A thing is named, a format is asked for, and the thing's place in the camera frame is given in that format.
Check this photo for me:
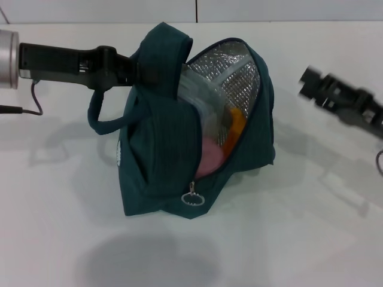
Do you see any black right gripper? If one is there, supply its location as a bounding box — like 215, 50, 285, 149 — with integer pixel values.
298, 65, 383, 138

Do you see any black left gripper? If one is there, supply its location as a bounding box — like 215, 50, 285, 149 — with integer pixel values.
18, 43, 159, 92

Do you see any clear plastic food container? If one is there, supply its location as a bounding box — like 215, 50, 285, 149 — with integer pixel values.
176, 70, 237, 141

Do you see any dark teal insulated lunch bag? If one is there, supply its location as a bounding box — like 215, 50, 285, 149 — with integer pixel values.
86, 21, 278, 221

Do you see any yellow banana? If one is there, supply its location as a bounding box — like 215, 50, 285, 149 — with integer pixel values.
223, 108, 248, 156

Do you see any pink round fruit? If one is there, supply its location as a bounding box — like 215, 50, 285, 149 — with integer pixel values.
196, 138, 224, 179

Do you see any silver zipper pull ring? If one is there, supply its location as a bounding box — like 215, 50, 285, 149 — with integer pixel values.
180, 181, 206, 207

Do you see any dark right gripper cable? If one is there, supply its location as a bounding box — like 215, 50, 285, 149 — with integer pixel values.
375, 148, 383, 177

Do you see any dark gripper cable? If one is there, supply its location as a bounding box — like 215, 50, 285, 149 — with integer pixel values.
375, 148, 383, 177
0, 80, 44, 117

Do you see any dark left gripper cable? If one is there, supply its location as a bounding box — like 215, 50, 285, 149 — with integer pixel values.
0, 80, 44, 117

